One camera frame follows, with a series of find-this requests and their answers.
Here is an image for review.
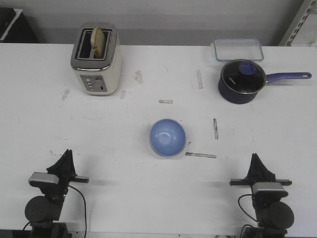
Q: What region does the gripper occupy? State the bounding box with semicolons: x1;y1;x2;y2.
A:
229;153;292;206
42;149;89;200

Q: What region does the blue bowl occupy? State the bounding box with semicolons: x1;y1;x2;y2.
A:
149;118;186;157

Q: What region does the green bowl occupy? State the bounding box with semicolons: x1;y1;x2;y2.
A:
148;123;186;159

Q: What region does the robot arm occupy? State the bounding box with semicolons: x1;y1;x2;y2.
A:
24;149;89;238
229;153;294;238

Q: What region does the dark blue saucepan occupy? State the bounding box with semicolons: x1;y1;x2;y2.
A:
218;59;312;104

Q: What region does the glass pot lid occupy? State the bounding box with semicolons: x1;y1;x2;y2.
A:
220;59;266;94

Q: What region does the cream and silver toaster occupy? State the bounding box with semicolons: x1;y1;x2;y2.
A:
70;22;122;96

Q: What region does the clear plastic food container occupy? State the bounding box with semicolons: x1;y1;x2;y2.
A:
211;38;264;61

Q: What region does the slice of toast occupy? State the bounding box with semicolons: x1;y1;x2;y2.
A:
90;27;106;59

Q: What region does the black box in corner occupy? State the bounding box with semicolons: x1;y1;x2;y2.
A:
0;7;40;43

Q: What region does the white metal shelf upright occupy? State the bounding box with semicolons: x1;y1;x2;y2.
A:
278;0;317;47

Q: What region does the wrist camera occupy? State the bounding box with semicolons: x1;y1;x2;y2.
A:
252;182;285;194
28;172;59;187

